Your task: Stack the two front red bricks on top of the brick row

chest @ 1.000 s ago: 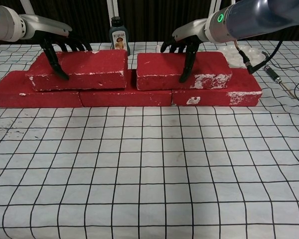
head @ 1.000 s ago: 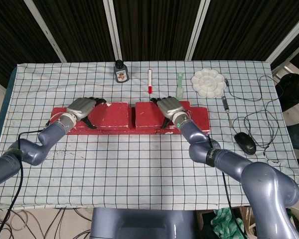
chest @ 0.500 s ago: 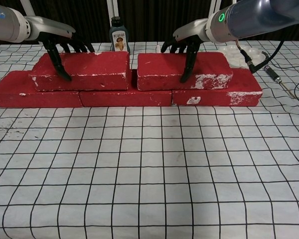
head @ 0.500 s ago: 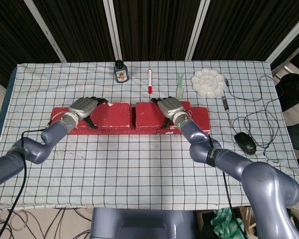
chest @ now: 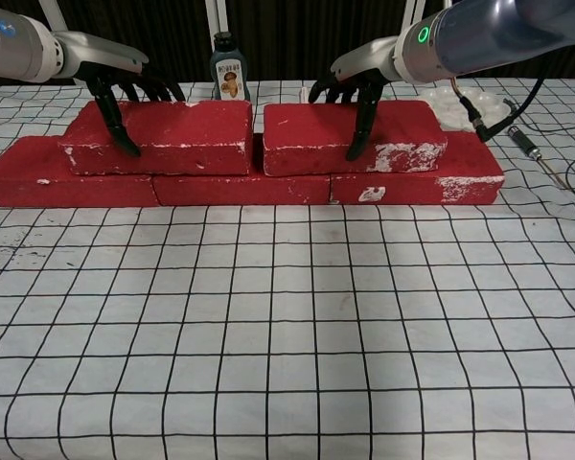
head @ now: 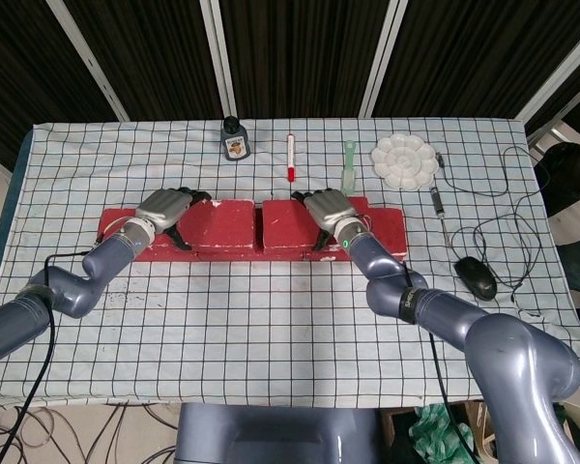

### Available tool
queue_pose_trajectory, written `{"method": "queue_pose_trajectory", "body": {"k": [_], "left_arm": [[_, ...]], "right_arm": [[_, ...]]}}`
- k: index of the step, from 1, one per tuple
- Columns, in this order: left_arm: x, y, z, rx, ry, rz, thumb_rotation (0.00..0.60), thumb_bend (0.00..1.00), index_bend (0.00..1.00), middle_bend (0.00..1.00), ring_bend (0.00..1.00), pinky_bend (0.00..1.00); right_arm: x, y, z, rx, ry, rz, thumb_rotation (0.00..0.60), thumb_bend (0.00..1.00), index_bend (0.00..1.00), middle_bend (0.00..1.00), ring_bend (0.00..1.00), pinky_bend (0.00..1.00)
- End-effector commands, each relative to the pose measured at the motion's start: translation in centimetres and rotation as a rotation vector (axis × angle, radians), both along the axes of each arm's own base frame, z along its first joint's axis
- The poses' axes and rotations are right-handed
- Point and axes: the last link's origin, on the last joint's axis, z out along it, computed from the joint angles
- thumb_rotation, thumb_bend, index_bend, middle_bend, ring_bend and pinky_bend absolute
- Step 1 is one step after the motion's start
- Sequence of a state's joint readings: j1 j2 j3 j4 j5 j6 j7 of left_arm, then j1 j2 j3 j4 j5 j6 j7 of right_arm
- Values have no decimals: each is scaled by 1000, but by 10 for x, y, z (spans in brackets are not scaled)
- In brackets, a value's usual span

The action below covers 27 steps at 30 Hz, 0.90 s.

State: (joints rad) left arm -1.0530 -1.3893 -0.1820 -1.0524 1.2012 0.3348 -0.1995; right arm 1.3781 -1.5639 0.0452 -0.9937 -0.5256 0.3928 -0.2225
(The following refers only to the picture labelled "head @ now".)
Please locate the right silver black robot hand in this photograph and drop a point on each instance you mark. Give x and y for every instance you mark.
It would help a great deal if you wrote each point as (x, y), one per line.
(331, 208)

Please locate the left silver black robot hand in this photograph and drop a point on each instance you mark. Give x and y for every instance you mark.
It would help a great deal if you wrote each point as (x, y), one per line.
(162, 208)

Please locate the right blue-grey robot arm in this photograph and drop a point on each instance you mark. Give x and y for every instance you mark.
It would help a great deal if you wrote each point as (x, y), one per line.
(512, 348)

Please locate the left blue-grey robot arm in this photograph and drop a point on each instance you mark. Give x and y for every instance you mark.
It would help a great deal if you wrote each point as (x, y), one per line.
(77, 290)

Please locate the green plastic brush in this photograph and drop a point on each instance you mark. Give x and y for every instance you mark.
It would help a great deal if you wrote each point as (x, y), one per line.
(349, 169)

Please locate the red and white pen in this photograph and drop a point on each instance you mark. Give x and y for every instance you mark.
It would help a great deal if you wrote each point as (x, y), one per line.
(291, 164)

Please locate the white flower paint palette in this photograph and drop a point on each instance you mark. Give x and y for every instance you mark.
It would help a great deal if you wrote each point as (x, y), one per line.
(404, 162)

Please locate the dark sauce bottle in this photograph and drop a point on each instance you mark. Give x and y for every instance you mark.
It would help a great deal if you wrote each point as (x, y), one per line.
(235, 142)

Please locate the black pen-shaped tool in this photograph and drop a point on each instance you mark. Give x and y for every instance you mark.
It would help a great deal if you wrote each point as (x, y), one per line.
(437, 200)

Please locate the checkered white tablecloth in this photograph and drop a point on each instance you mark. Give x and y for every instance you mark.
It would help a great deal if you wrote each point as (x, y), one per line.
(270, 338)

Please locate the black computer mouse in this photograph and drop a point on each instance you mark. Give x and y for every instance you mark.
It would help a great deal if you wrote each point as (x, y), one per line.
(476, 278)

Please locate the blue-grey robot torso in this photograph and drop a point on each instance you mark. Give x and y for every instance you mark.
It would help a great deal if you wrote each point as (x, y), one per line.
(270, 435)

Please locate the green crumpled cloth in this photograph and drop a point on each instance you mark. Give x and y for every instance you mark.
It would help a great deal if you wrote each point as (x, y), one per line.
(435, 435)

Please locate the white partition post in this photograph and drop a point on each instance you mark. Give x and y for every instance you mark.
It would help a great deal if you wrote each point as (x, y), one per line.
(556, 77)
(220, 58)
(382, 58)
(92, 63)

